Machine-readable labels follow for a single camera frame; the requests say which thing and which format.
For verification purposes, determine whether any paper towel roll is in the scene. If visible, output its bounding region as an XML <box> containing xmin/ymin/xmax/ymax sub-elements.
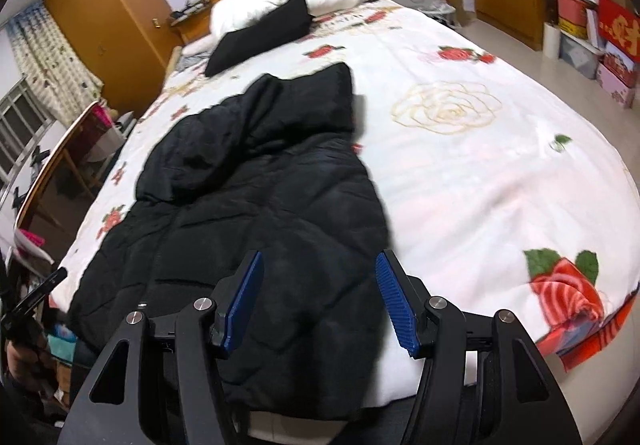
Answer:
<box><xmin>542</xmin><ymin>22</ymin><xmax>564</xmax><ymax>60</ymax></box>

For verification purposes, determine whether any black puffer jacket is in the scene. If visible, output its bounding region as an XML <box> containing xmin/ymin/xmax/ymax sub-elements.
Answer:
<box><xmin>67</xmin><ymin>62</ymin><xmax>394</xmax><ymax>424</ymax></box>

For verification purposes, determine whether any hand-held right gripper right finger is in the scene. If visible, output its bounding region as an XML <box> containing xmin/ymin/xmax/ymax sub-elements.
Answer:
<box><xmin>375</xmin><ymin>249</ymin><xmax>583</xmax><ymax>445</ymax></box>

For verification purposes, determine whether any white basket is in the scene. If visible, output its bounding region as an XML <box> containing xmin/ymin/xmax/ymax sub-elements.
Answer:
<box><xmin>435</xmin><ymin>0</ymin><xmax>459</xmax><ymax>29</ymax></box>

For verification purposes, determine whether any pink floral box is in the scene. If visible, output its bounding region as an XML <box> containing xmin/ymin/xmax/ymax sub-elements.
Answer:
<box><xmin>596</xmin><ymin>52</ymin><xmax>639</xmax><ymax>109</ymax></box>

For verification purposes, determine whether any red plastic bin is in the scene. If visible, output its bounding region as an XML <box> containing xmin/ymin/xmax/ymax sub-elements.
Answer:
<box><xmin>555</xmin><ymin>0</ymin><xmax>592</xmax><ymax>27</ymax></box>

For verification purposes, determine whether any white pillow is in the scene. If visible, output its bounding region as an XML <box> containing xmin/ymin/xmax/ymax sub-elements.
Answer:
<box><xmin>209</xmin><ymin>0</ymin><xmax>368</xmax><ymax>39</ymax></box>

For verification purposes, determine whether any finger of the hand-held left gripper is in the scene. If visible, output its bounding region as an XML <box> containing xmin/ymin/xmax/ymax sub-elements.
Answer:
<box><xmin>10</xmin><ymin>267</ymin><xmax>69</xmax><ymax>322</ymax></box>

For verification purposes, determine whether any patterned curtain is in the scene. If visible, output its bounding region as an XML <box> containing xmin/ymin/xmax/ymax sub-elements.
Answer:
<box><xmin>5</xmin><ymin>0</ymin><xmax>106</xmax><ymax>122</ymax></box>

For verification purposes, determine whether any black pillow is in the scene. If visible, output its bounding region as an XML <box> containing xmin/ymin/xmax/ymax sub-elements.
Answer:
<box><xmin>204</xmin><ymin>0</ymin><xmax>314</xmax><ymax>78</ymax></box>

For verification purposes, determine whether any white floral blanket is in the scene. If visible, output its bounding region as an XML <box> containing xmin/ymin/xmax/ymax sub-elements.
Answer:
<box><xmin>52</xmin><ymin>0</ymin><xmax>640</xmax><ymax>407</ymax></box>

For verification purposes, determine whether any red gift box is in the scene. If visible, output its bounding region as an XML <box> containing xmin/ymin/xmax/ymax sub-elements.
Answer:
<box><xmin>597</xmin><ymin>0</ymin><xmax>640</xmax><ymax>64</ymax></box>

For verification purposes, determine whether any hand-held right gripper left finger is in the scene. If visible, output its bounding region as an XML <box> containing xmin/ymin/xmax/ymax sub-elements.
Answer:
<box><xmin>57</xmin><ymin>250</ymin><xmax>266</xmax><ymax>445</ymax></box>

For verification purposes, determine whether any wooden table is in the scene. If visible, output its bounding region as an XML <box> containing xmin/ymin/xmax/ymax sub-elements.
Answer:
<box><xmin>12</xmin><ymin>100</ymin><xmax>127</xmax><ymax>267</ymax></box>

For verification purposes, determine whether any clear storage bin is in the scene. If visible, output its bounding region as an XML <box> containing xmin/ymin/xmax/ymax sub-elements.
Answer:
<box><xmin>559</xmin><ymin>32</ymin><xmax>602</xmax><ymax>80</ymax></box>

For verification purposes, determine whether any cardboard box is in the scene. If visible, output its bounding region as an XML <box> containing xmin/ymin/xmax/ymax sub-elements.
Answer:
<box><xmin>440</xmin><ymin>0</ymin><xmax>464</xmax><ymax>26</ymax></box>

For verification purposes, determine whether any window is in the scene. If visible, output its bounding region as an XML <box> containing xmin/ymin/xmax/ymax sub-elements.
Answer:
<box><xmin>0</xmin><ymin>78</ymin><xmax>57</xmax><ymax>187</ymax></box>

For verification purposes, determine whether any person's left hand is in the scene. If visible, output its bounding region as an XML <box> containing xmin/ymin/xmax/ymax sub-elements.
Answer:
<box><xmin>5</xmin><ymin>340</ymin><xmax>52</xmax><ymax>391</ymax></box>

